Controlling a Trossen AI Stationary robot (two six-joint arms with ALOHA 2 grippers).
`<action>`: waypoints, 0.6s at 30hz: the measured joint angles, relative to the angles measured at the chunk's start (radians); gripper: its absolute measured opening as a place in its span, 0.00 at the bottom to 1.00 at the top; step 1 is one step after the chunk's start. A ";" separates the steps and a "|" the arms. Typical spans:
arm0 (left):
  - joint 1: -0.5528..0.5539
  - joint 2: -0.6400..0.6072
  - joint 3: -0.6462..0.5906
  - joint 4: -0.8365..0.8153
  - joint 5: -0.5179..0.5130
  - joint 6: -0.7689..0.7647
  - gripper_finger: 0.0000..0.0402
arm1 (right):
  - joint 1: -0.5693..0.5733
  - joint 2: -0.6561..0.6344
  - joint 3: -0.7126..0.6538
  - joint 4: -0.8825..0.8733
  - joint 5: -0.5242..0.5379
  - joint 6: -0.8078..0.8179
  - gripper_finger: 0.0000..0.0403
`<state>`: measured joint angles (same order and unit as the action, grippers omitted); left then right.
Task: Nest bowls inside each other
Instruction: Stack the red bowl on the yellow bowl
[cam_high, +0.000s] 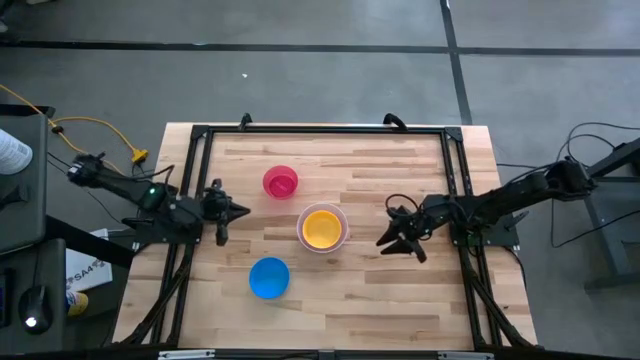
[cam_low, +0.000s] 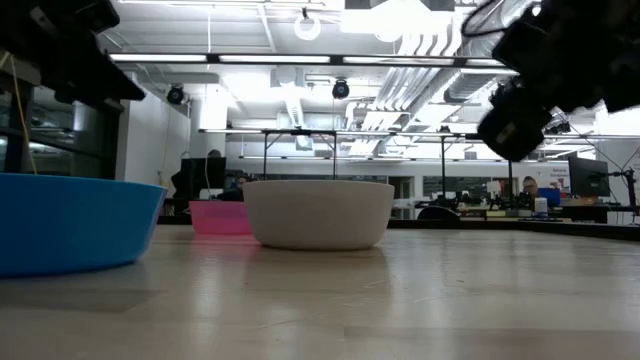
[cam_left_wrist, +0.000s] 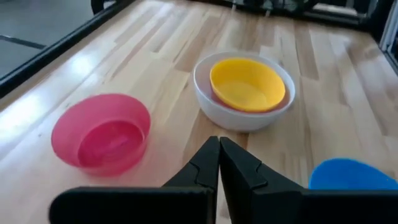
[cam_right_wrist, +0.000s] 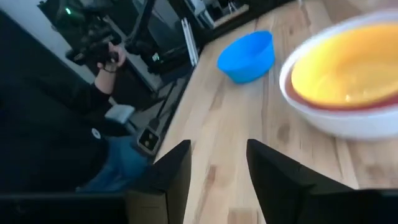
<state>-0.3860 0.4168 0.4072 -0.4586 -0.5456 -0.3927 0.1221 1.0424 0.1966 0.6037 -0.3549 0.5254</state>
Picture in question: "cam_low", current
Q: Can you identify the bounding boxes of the black office chair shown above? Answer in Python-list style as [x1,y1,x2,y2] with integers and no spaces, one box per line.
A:
[417,205,461,222]

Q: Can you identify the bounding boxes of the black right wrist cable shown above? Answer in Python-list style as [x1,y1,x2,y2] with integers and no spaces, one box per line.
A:
[460,0,539,39]

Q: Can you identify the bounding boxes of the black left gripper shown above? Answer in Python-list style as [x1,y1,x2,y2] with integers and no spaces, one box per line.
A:
[0,0,148,113]

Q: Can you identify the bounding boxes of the blue plastic bowl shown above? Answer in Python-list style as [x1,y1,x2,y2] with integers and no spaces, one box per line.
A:
[0,172,169,279]

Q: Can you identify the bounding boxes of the blue laptop screen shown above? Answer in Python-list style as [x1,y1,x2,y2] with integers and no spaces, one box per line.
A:
[538,187,562,208]

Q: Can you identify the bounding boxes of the white ring lamp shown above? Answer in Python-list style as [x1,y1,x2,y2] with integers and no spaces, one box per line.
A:
[293,9,322,42]

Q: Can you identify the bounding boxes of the black pole frame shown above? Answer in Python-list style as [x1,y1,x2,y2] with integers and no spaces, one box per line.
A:
[261,128,338,181]

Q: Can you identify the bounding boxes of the pink plastic bowl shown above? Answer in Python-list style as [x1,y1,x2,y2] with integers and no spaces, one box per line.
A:
[188,199,254,237]

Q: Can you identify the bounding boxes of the yellow power cable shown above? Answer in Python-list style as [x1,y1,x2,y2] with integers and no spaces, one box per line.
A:
[8,53,40,176]

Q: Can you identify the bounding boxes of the white plastic bowl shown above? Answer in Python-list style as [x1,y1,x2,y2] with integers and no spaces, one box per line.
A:
[242,179,396,252]

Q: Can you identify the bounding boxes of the long ceiling light strip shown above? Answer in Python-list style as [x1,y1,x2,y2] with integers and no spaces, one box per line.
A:
[107,52,519,69]

